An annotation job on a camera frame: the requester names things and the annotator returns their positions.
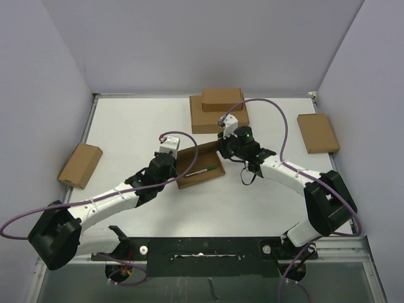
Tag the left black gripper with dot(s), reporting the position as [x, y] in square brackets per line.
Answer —
[174, 172]

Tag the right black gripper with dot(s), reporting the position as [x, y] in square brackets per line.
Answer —
[222, 143]

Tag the green white marker pen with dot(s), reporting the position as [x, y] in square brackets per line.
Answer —
[201, 171]

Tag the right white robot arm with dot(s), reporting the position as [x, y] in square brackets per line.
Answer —
[329, 204]

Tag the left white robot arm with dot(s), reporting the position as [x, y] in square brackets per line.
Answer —
[59, 234]

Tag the large closed cardboard box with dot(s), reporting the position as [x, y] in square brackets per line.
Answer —
[203, 122]

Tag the small closed cardboard box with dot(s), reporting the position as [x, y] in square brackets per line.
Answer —
[220, 99]

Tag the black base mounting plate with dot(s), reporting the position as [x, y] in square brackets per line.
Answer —
[214, 256]

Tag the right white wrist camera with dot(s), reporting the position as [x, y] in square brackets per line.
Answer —
[229, 124]

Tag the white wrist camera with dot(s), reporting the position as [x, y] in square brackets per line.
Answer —
[229, 124]
[170, 145]

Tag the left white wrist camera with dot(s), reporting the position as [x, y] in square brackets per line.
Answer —
[170, 145]

